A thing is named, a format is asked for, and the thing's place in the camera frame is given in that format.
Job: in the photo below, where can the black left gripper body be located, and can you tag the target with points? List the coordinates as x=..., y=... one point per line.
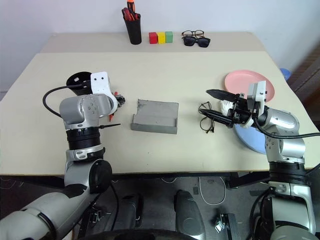
x=121, y=100

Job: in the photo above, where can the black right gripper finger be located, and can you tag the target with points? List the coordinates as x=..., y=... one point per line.
x=221, y=94
x=217, y=117

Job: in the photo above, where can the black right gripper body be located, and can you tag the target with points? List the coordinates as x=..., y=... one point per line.
x=240, y=112

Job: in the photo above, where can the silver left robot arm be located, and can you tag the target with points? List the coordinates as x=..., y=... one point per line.
x=80, y=110

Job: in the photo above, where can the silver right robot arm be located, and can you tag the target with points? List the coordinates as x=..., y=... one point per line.
x=285, y=125

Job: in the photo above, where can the white crumpled cloth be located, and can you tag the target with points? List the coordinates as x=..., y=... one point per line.
x=225, y=106

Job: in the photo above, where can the pink plate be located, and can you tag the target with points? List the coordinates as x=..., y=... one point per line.
x=240, y=80

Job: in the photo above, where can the blue plate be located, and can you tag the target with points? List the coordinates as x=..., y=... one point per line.
x=250, y=138

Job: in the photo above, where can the grey metal tray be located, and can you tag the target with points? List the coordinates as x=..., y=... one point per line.
x=156, y=112

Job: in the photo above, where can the blue plastic container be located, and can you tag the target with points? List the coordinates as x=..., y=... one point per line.
x=285, y=73

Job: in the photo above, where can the black sunglasses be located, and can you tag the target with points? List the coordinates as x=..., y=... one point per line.
x=190, y=41

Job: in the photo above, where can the red cube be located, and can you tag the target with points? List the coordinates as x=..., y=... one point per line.
x=153, y=38

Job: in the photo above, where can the tall black pen holder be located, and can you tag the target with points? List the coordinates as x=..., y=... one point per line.
x=133, y=31

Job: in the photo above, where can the yellow cube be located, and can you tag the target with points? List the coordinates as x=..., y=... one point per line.
x=161, y=38

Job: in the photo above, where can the green cube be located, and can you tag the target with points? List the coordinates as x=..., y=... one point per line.
x=169, y=37

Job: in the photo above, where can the dark brown cabinet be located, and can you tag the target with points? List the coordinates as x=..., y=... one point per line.
x=308, y=75

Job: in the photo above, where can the dark rounded shape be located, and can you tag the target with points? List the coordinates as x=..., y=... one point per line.
x=132, y=210
x=187, y=215

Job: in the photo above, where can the orange black screwdriver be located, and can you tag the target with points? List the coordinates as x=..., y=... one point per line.
x=131, y=6

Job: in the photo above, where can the dark flat shape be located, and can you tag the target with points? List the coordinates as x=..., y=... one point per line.
x=230, y=226

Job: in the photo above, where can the thin black frame glasses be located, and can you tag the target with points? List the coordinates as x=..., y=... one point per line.
x=200, y=123

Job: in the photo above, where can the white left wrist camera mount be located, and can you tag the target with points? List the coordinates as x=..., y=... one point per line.
x=100, y=83

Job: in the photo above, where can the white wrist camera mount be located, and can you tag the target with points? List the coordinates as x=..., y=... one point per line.
x=100, y=83
x=258, y=91

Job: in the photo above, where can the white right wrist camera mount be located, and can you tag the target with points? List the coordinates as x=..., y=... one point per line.
x=258, y=91

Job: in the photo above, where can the brown frame glasses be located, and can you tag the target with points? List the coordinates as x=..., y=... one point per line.
x=183, y=33

